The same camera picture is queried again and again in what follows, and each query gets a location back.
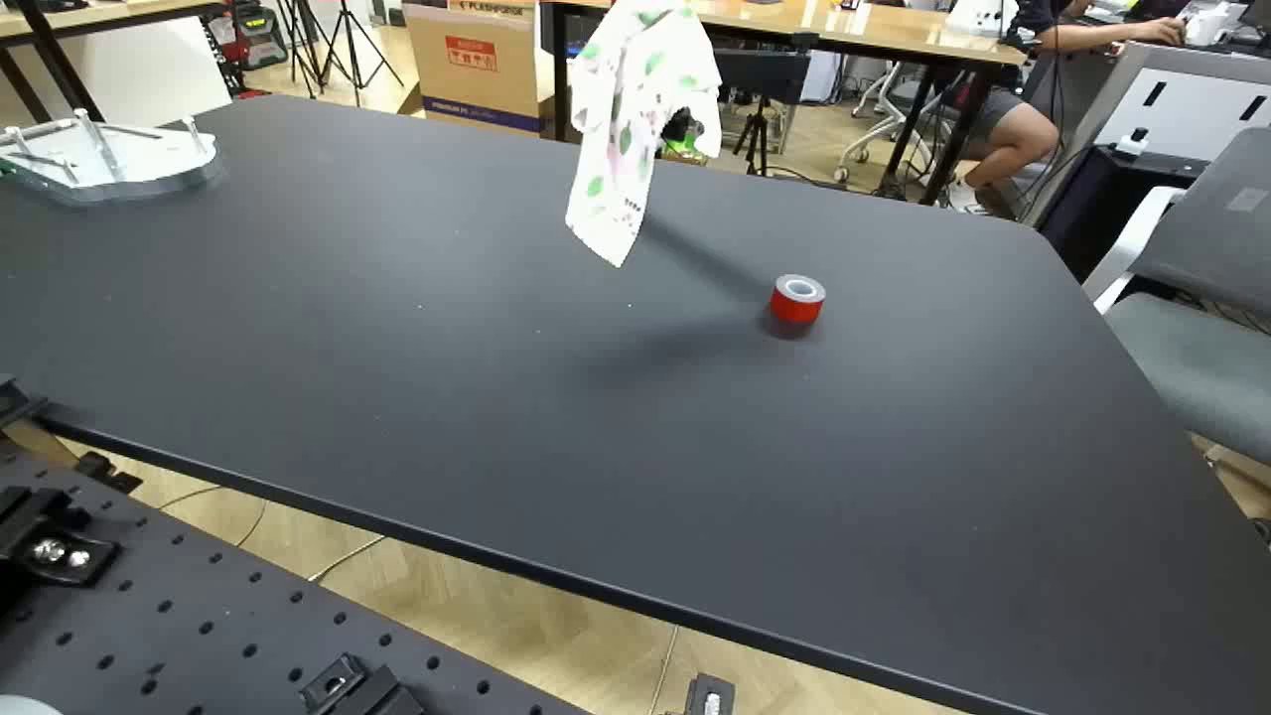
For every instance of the white patterned cloth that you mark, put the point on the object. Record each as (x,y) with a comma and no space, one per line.
(623,134)

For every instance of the grey office chair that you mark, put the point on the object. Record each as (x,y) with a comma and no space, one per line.
(1212,332)

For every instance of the silver clamp knob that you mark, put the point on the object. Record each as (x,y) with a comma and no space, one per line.
(710,695)

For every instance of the red tape roll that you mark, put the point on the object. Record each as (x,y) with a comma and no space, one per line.
(795,302)

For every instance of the black camera tripod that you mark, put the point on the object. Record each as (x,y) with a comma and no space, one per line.
(346,41)

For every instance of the wooden desk with black legs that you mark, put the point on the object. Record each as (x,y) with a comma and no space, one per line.
(83,16)

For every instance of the small black tripod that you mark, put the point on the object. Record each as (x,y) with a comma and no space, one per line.
(761,103)

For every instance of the long wooden desk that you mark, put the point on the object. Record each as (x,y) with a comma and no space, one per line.
(900,34)

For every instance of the white board panel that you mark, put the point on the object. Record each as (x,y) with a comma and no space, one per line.
(154,72)

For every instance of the black bracket with silver bolts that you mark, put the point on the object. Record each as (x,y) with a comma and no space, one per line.
(52,551)

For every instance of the black corner bracket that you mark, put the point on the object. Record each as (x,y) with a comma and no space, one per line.
(358,689)

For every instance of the grey chair with slotted back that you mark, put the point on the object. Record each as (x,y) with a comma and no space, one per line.
(1166,114)

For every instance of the cardboard box with red print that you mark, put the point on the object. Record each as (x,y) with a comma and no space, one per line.
(477,60)

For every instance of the black perforated mounting board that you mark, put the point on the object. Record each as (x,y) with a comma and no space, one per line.
(174,620)

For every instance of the seated person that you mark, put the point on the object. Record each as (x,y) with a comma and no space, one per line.
(1015,134)

